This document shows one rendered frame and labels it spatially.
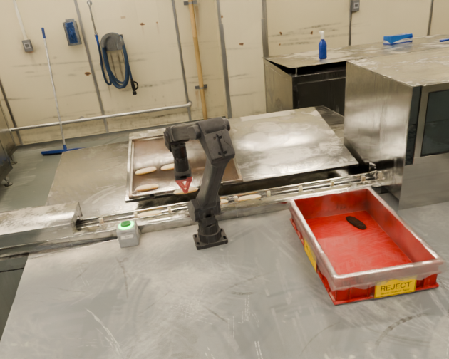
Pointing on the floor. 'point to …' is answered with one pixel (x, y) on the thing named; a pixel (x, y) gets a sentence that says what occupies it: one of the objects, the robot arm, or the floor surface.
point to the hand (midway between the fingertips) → (185, 189)
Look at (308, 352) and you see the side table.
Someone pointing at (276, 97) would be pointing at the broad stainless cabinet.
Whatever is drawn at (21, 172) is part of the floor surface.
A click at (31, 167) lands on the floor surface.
